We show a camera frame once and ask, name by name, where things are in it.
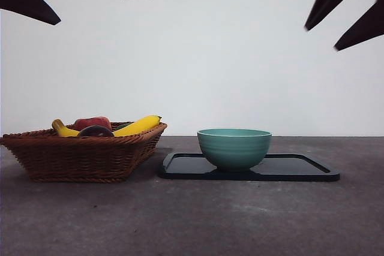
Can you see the dark purple plum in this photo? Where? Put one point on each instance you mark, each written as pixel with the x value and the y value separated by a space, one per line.
pixel 96 131

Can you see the teal ribbed bowl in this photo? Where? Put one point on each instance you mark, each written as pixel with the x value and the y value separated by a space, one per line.
pixel 234 154

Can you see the red apple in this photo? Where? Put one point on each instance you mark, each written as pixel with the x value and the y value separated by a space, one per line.
pixel 91 121

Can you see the green vegetable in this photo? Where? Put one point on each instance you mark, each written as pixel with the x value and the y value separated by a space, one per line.
pixel 121 125

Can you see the dark green rectangular tray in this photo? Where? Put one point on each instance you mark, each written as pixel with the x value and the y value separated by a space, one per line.
pixel 285 167

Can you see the yellow banana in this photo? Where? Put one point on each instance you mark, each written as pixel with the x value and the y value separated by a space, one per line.
pixel 138 125

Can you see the brown wicker basket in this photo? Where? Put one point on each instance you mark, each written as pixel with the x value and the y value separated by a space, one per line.
pixel 75 157

